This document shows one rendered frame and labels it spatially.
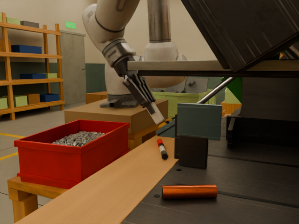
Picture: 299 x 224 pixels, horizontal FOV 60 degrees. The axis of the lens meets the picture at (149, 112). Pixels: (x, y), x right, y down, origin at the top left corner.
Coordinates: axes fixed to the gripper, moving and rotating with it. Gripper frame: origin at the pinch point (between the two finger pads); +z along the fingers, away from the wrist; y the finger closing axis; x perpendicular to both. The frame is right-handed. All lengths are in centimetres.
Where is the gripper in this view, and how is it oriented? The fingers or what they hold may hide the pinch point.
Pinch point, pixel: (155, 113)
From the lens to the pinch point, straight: 84.6
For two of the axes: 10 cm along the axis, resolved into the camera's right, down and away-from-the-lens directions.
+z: 5.3, 8.5, -0.9
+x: 7.5, -5.1, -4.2
